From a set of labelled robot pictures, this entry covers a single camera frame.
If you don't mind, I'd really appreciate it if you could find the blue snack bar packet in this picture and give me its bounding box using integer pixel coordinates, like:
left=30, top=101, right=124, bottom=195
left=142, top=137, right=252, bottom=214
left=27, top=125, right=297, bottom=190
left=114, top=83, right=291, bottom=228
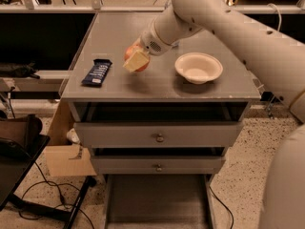
left=82, top=59, right=112, bottom=87

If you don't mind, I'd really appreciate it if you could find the grey middle drawer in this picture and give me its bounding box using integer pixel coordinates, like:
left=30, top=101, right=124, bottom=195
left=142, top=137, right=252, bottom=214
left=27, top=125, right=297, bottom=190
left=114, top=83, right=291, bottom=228
left=91, top=148, right=225, bottom=175

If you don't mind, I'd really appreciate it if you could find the grey top drawer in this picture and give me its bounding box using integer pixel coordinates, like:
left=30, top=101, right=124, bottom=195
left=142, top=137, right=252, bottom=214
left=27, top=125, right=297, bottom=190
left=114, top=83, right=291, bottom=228
left=74, top=102, right=246, bottom=148

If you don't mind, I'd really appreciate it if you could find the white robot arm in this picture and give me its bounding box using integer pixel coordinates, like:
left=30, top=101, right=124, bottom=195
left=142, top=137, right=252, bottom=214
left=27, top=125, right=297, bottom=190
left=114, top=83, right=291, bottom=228
left=124, top=0, right=305, bottom=229

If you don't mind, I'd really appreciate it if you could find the black folding stand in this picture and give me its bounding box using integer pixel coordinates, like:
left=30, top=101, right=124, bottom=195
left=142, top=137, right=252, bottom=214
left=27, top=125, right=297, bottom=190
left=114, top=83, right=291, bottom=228
left=0, top=135, right=96, bottom=229

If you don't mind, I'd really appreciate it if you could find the black cable right of cabinet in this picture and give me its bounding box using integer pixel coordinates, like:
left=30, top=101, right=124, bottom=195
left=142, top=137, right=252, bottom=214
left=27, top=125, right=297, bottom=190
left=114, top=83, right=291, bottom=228
left=208, top=185, right=235, bottom=229

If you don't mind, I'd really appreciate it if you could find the cardboard box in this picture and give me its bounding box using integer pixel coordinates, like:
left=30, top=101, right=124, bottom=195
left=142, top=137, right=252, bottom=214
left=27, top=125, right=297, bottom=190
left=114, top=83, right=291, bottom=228
left=44, top=101, right=96, bottom=177

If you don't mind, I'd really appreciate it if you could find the white hanging cable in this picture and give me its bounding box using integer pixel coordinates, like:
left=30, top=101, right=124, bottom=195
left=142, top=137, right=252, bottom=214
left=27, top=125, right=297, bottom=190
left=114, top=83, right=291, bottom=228
left=267, top=2, right=284, bottom=32

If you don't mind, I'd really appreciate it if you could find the black floor cable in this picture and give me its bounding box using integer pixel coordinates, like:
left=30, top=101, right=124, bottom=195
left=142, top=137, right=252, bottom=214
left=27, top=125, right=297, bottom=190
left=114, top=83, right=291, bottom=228
left=17, top=159, right=96, bottom=229

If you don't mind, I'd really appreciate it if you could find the brown bag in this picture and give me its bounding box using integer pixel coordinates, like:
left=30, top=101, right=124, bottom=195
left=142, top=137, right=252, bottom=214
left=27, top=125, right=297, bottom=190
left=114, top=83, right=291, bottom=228
left=0, top=114, right=43, bottom=150

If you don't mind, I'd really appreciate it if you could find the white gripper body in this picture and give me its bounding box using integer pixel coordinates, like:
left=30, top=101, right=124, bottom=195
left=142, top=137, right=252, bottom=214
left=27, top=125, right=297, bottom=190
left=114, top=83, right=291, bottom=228
left=140, top=20, right=172, bottom=56

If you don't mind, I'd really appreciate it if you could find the grey drawer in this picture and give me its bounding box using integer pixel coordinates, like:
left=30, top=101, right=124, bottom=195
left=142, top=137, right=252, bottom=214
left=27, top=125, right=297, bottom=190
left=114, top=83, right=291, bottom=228
left=74, top=102, right=246, bottom=148
left=100, top=175, right=216, bottom=229
left=91, top=148, right=225, bottom=175

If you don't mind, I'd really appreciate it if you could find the grey bottom drawer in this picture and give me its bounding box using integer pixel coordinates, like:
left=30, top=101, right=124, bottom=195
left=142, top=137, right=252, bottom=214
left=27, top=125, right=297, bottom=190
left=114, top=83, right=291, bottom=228
left=100, top=175, right=216, bottom=229

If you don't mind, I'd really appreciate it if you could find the grey drawer cabinet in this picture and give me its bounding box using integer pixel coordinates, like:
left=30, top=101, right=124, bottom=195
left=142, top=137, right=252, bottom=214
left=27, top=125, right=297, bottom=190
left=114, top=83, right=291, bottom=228
left=58, top=10, right=262, bottom=184

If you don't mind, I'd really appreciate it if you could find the white paper bowl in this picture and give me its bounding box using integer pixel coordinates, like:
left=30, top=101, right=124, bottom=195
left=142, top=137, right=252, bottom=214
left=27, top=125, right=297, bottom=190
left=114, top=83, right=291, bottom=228
left=174, top=52, right=223, bottom=85

